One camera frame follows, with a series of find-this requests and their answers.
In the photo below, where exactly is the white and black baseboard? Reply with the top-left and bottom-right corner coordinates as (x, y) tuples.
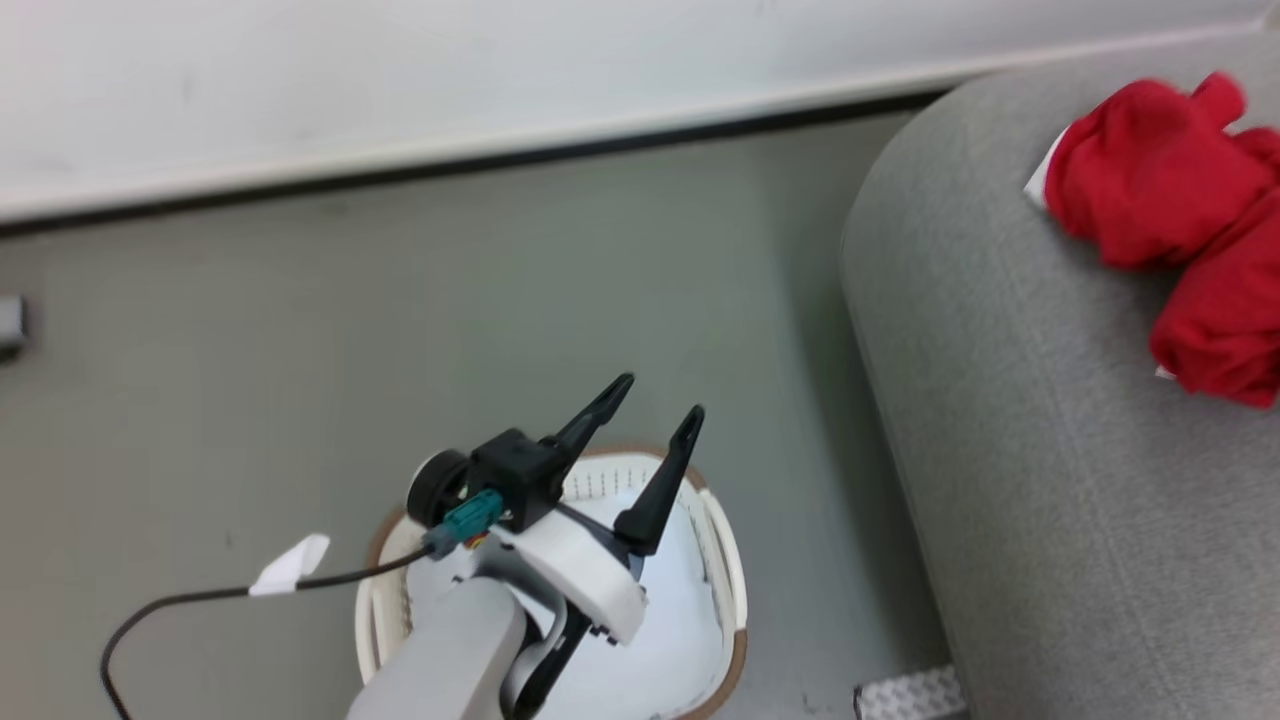
(0, 15), (1280, 241)

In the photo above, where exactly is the white woven laundry basket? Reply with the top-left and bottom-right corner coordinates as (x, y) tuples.
(355, 447), (749, 720)

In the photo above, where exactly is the teal cable connector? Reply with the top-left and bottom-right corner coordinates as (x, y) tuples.
(438, 489), (507, 547)

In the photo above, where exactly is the grey textured metal plate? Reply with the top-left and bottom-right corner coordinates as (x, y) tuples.
(853, 665), (969, 720)

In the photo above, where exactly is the grey fabric sofa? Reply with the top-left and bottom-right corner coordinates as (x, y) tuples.
(840, 30), (1280, 720)

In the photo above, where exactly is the white paper cable tag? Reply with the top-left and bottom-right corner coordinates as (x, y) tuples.
(248, 533), (331, 598)

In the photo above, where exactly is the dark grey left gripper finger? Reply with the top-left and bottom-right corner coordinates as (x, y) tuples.
(540, 373), (636, 483)
(613, 404), (706, 557)

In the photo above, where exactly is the red clothing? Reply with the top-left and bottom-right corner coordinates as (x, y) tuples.
(1023, 72), (1280, 410)

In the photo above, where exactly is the thin black cable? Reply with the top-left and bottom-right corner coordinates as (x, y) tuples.
(99, 545), (441, 720)

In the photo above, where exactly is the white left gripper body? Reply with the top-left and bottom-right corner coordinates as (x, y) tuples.
(488, 503), (650, 647)

